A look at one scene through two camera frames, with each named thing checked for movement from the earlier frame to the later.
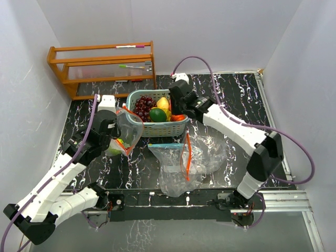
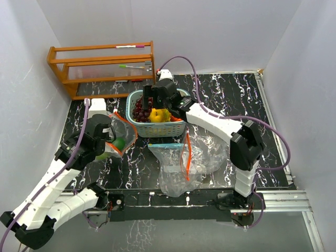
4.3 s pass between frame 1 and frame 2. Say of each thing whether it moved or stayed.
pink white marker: stayed
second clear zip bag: stayed
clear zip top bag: moved
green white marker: stayed
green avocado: moved
